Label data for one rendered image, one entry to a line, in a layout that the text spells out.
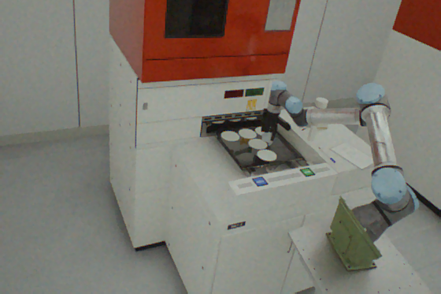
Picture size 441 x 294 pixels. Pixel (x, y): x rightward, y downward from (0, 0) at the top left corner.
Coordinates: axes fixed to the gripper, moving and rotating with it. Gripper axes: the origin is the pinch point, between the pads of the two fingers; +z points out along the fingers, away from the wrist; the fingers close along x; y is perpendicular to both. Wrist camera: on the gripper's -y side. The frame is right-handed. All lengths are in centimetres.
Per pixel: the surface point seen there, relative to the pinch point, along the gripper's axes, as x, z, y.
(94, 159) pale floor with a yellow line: -91, 91, 123
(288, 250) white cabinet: 36, 41, -14
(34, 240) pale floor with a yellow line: 1, 91, 135
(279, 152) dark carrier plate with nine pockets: 5.8, 1.4, -4.3
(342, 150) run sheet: 7.3, -5.5, -36.3
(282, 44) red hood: -21, -48, 1
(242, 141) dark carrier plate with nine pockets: -0.9, 1.3, 14.8
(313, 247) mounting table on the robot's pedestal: 64, 9, -14
